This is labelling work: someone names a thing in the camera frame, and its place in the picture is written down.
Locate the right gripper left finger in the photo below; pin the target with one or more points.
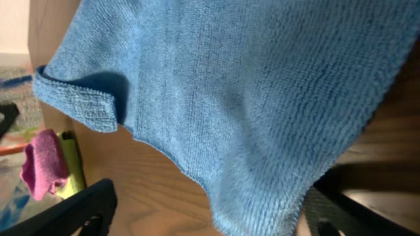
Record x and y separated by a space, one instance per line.
90 212

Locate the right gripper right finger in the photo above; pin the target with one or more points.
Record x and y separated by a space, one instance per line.
332 213

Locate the blue microfiber cloth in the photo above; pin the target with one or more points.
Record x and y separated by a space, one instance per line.
253 100

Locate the green folded cloth left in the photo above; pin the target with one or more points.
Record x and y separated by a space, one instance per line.
76 179

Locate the purple folded cloth left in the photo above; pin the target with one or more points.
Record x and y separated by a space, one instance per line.
45 168

